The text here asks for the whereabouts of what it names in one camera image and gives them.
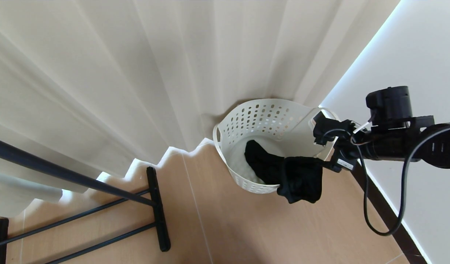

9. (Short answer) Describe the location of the black garment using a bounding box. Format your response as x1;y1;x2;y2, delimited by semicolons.
244;139;324;204

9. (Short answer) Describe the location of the black clothes rack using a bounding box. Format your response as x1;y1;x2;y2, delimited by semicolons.
0;136;171;264

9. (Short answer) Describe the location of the white laundry basket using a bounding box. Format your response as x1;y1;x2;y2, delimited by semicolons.
213;98;339;194

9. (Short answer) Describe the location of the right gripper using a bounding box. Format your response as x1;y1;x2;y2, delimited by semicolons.
330;134;369;173

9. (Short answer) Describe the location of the beige curtain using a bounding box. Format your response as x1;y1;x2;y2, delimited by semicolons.
0;0;402;195
0;170;63;219

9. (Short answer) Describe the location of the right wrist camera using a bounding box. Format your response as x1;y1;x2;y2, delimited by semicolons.
313;111;358;147

